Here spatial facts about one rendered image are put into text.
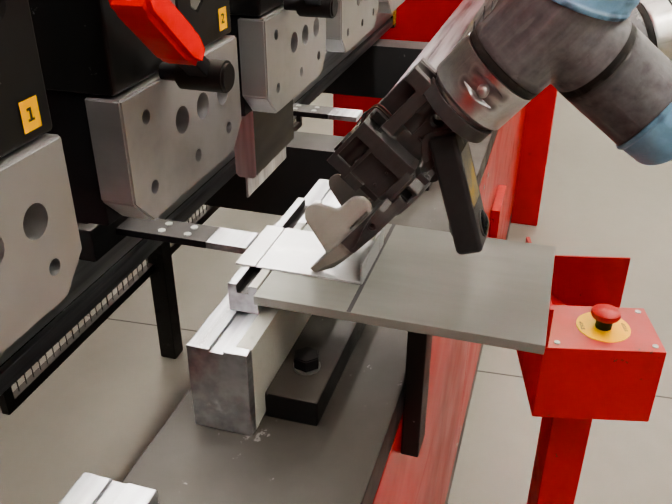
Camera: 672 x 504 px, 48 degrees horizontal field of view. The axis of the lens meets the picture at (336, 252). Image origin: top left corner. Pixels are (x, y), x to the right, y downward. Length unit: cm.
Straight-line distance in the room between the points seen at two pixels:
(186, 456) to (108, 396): 151
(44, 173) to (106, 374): 195
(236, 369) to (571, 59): 38
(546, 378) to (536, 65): 56
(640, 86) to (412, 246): 28
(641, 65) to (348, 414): 41
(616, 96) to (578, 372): 52
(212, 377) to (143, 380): 155
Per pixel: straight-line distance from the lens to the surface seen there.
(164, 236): 81
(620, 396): 111
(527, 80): 62
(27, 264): 36
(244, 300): 72
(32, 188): 36
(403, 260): 75
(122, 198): 43
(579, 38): 61
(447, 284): 72
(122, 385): 225
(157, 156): 45
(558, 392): 109
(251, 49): 59
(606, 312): 108
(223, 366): 69
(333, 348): 79
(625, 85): 63
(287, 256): 75
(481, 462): 198
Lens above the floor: 137
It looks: 29 degrees down
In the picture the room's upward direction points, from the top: straight up
